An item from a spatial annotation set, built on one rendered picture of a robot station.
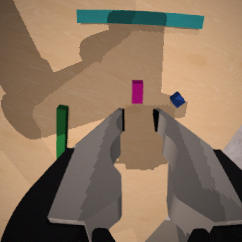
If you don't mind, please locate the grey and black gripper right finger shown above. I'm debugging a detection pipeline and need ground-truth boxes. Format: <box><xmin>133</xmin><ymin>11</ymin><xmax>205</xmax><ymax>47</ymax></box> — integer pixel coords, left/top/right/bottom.
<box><xmin>153</xmin><ymin>108</ymin><xmax>242</xmax><ymax>242</ymax></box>

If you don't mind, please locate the green rod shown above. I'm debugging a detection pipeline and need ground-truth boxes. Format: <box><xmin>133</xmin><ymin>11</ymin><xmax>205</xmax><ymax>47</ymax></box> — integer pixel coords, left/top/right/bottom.
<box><xmin>56</xmin><ymin>104</ymin><xmax>69</xmax><ymax>158</ymax></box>

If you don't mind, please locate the small dark blue cube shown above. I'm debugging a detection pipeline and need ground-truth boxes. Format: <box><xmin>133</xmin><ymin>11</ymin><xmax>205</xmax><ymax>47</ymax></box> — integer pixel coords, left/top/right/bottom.
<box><xmin>169</xmin><ymin>91</ymin><xmax>185</xmax><ymax>108</ymax></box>

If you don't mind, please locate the turquoise rod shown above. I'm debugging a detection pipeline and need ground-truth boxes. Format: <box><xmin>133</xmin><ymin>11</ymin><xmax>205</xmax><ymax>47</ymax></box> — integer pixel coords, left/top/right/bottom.
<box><xmin>76</xmin><ymin>10</ymin><xmax>204</xmax><ymax>29</ymax></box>

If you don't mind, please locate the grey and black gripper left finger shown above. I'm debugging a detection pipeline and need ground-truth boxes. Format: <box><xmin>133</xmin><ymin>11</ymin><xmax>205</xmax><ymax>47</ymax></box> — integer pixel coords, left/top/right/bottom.
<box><xmin>0</xmin><ymin>108</ymin><xmax>125</xmax><ymax>242</ymax></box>

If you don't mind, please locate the magenta block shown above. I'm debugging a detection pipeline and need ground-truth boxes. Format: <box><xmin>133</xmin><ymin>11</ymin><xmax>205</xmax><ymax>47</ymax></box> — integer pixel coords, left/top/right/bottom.
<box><xmin>132</xmin><ymin>80</ymin><xmax>143</xmax><ymax>104</ymax></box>

